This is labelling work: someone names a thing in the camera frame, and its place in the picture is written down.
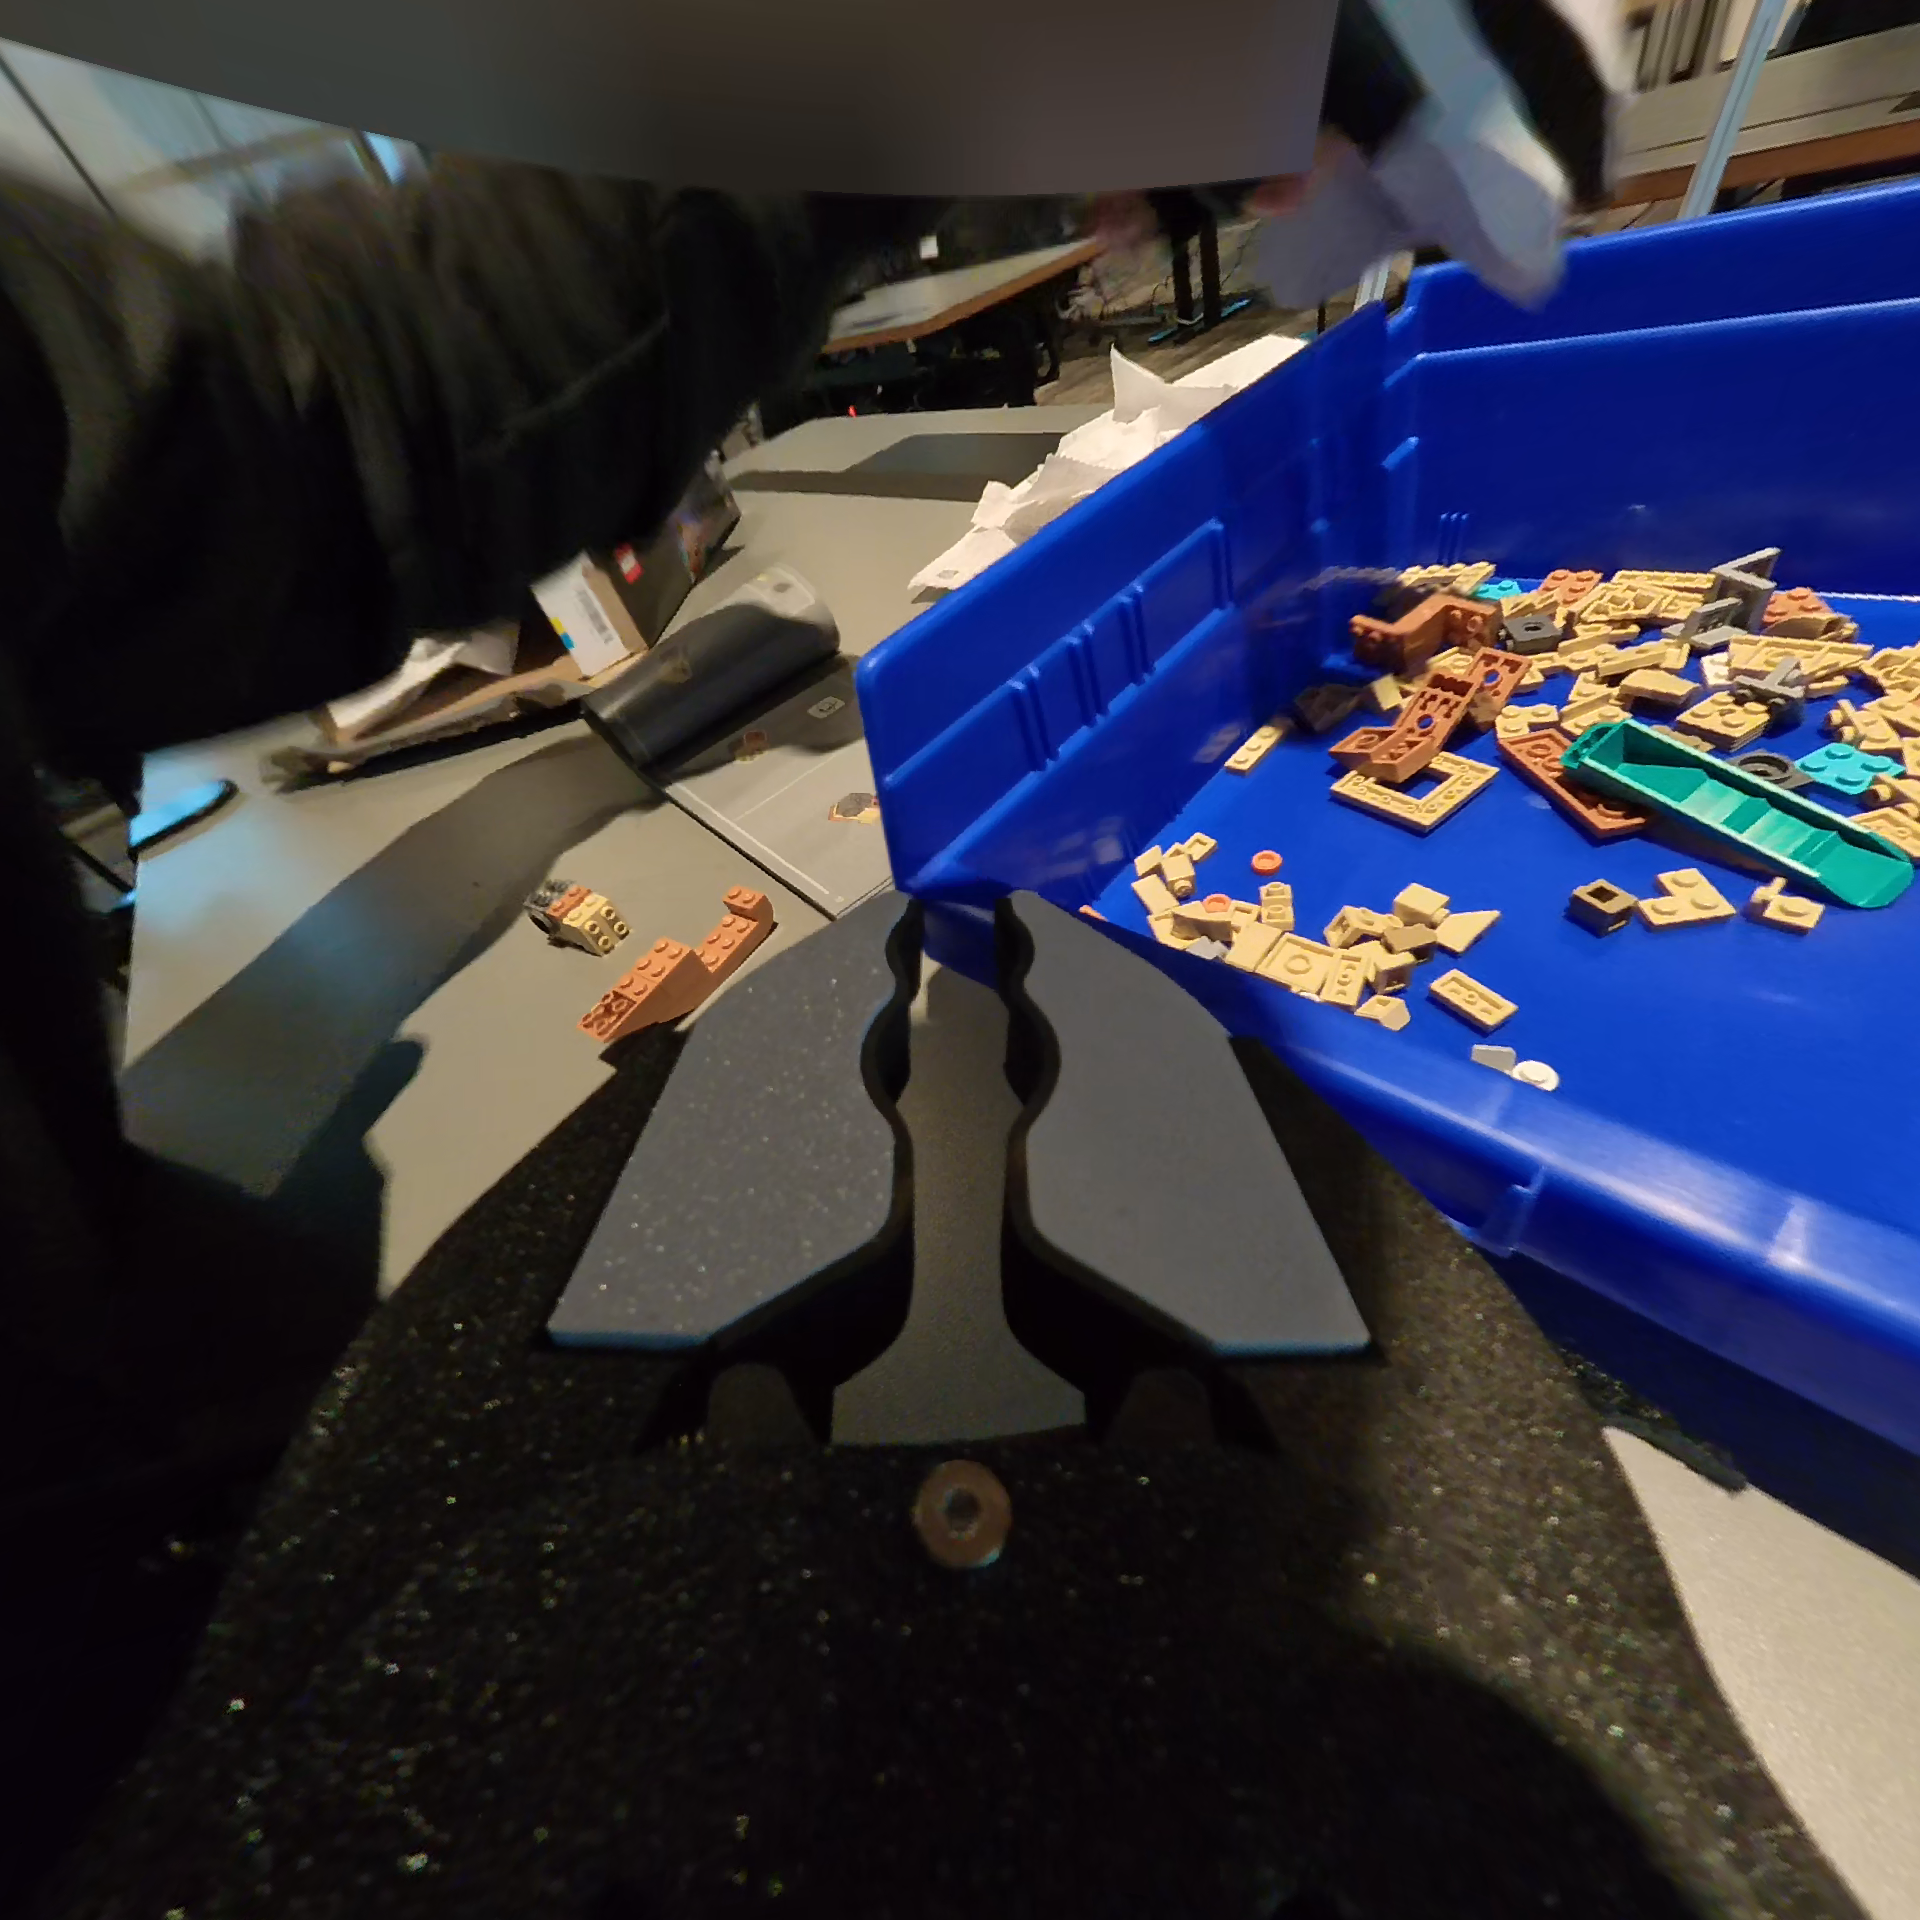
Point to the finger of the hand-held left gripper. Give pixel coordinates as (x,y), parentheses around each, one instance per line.
(1336,225)
(1501,195)

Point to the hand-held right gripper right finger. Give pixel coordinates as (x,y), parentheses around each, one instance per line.
(1185,1184)

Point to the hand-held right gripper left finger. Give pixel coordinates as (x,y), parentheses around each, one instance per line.
(734,1184)

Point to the orange toy brick assembly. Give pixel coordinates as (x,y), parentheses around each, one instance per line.
(675,975)

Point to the small tan grey brick assembly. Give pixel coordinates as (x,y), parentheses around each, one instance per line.
(585,918)

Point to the blue plastic bin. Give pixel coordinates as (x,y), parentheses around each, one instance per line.
(1652,1110)

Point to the pile of small toy bricks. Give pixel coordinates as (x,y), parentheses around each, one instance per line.
(1652,661)

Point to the person's left forearm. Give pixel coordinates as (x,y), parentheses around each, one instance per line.
(376,422)

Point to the grey desk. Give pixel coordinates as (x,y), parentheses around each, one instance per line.
(495,1050)

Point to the wooden background desk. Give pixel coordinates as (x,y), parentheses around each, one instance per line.
(961,283)
(1862,119)

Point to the person's left hand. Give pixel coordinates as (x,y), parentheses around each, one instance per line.
(1283,198)

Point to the crumpled white paper pile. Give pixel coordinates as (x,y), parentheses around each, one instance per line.
(1109,434)

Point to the grey instruction booklet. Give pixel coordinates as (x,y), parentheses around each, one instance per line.
(734,674)

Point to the torn brown cardboard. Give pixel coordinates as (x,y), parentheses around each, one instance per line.
(435,705)

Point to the person's dark clothing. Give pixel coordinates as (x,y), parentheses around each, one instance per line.
(91,1201)

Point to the green long toy brick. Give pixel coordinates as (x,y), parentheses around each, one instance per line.
(1724,818)

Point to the black glossy object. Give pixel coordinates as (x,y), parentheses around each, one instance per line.
(189,818)

